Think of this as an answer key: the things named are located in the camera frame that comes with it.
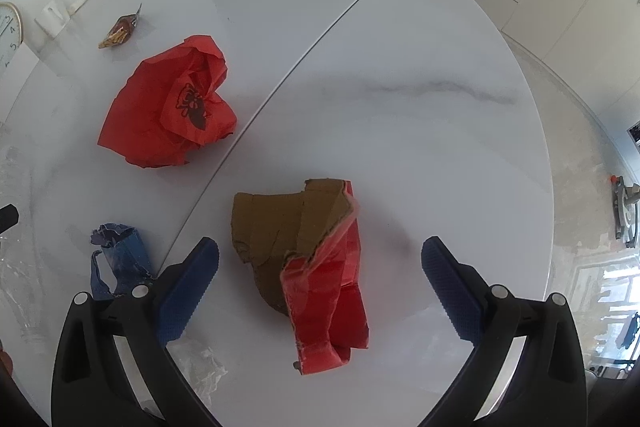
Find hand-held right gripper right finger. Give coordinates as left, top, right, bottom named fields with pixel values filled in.
left=421, top=236, right=588, bottom=427

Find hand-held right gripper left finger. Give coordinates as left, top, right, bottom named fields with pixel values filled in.
left=50, top=236, right=221, bottom=427

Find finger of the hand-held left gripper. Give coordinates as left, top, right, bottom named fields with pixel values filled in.
left=0, top=204, right=20, bottom=236

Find clear plastic wrap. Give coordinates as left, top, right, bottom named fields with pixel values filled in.
left=0, top=147, right=52, bottom=344

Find small blue wrapper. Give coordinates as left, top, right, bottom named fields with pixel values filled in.
left=90, top=223, right=156, bottom=301

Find white tissue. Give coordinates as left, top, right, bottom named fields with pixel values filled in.
left=170, top=336, right=229, bottom=402

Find torn red brown cardboard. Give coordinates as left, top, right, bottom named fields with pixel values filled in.
left=231, top=178, right=372, bottom=376

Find red paper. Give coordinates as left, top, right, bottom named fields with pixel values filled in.
left=97, top=35, right=238, bottom=169

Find small brown candy wrapper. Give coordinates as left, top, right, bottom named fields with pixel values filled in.
left=98, top=3, right=143, bottom=50

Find grey red floor device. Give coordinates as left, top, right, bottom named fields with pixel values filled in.
left=610, top=174, right=640, bottom=249

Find white mug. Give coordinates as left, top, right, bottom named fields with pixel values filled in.
left=35, top=0, right=71, bottom=38

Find beige cabinet unit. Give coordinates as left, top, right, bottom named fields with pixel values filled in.
left=320, top=0, right=640, bottom=128

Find round white wall clock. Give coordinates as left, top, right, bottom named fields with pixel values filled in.
left=0, top=2, right=24, bottom=68

